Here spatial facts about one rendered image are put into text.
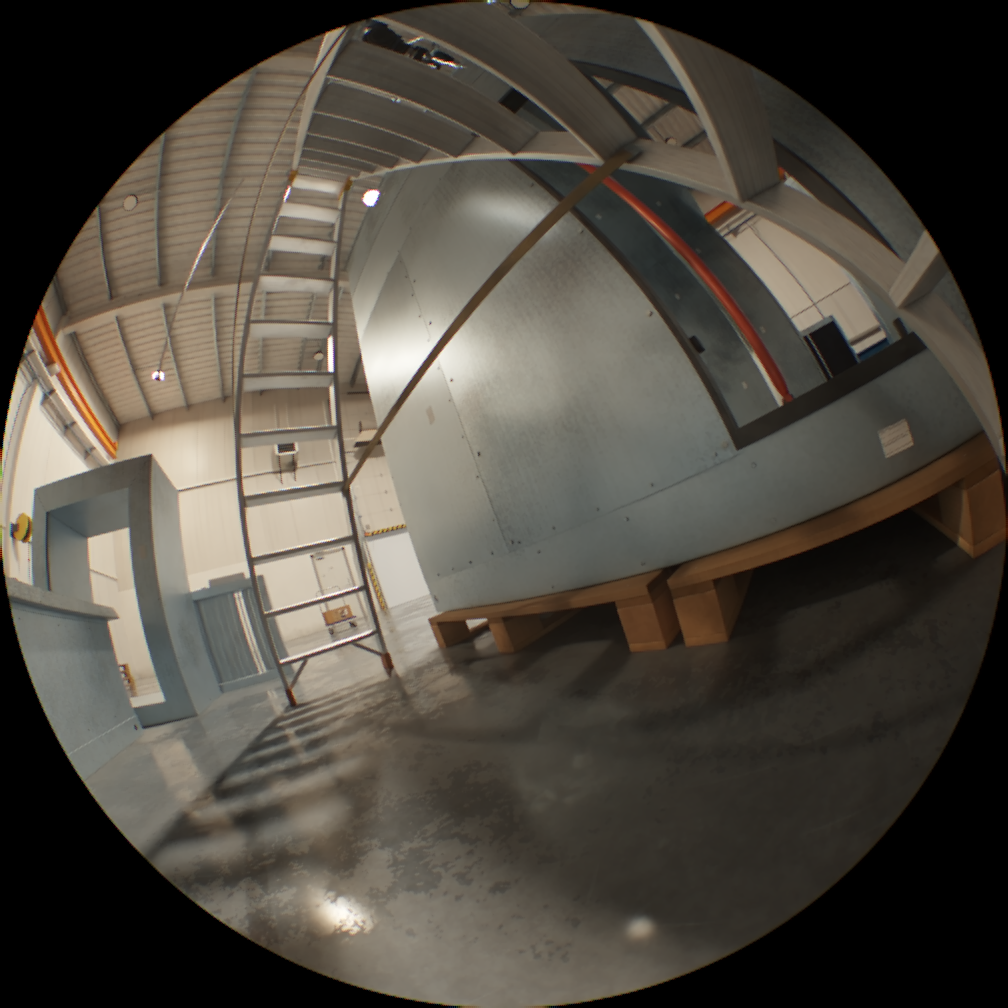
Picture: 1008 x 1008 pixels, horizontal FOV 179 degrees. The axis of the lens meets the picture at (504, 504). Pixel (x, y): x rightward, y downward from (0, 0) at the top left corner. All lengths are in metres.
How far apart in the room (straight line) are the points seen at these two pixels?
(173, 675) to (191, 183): 7.89
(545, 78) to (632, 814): 0.87
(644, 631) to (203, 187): 8.69
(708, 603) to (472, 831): 0.57
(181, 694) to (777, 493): 2.52
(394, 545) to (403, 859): 10.33
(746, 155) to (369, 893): 0.92
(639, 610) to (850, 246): 0.76
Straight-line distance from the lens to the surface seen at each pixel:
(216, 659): 2.88
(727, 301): 0.83
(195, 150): 8.18
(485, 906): 0.42
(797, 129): 1.06
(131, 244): 9.19
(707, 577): 0.67
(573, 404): 0.87
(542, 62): 0.53
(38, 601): 1.53
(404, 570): 10.55
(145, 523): 2.31
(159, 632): 2.19
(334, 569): 9.92
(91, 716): 1.76
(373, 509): 10.56
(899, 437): 0.76
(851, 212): 0.92
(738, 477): 0.72
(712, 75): 0.39
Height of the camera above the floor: 0.34
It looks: 9 degrees up
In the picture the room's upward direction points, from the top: 21 degrees counter-clockwise
